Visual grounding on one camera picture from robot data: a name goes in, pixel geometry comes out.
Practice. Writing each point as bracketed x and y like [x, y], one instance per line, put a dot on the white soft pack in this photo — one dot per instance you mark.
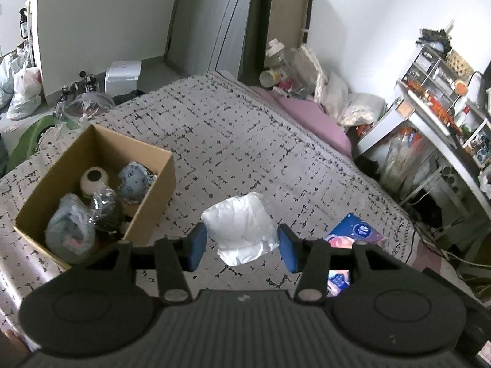
[239, 226]

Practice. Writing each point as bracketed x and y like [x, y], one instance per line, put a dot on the brown cardboard sheet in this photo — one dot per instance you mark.
[289, 11]

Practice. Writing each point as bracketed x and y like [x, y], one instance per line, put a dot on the black clothing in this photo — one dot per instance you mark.
[128, 97]

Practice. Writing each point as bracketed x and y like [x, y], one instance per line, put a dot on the white drawer organizer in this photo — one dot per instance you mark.
[425, 69]

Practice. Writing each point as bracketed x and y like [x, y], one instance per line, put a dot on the wicker basket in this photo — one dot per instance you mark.
[459, 63]

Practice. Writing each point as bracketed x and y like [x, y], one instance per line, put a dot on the brown cardboard box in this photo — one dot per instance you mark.
[153, 184]

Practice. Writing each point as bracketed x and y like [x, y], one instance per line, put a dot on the grey plush toy pink patch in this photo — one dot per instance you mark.
[69, 230]

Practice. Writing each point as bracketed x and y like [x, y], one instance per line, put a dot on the brown pump bottle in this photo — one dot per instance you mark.
[24, 25]

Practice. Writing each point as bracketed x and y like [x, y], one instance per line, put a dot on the white small cabinet box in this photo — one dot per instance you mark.
[122, 78]

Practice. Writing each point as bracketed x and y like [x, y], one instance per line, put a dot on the dark board panel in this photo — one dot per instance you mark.
[253, 34]

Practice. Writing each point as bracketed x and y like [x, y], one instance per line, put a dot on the white desk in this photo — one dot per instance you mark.
[425, 130]

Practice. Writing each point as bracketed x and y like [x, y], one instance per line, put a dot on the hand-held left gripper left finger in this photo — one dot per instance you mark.
[196, 247]

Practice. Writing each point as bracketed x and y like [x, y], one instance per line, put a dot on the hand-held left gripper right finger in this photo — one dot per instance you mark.
[289, 249]

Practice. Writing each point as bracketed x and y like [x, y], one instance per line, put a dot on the clear jar white lid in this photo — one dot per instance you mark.
[276, 53]

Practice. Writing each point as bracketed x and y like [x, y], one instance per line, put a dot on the clear plastic bag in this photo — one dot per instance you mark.
[86, 109]

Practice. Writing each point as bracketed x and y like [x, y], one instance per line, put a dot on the black floor gear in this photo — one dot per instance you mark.
[78, 86]

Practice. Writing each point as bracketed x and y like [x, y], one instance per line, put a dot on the blue-grey plush toy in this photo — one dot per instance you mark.
[132, 182]

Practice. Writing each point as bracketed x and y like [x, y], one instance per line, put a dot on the round burger squishy toy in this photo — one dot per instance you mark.
[94, 182]

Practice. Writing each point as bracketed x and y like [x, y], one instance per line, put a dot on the clear bag with dark item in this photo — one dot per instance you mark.
[105, 211]

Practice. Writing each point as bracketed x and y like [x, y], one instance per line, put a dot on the paper cup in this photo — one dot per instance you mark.
[268, 78]

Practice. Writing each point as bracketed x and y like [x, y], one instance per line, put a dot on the white plastic bag red print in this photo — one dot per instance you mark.
[25, 92]

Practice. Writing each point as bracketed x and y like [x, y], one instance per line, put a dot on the grey door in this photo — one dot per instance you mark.
[214, 23]

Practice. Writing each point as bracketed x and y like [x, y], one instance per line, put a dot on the blue tissue pack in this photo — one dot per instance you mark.
[356, 234]

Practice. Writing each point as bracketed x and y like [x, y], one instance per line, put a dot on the crumpled white bags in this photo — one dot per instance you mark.
[355, 105]

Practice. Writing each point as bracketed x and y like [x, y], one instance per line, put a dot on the white cabinet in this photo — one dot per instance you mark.
[11, 15]

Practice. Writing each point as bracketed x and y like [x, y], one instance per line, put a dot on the pink pillow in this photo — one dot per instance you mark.
[310, 119]

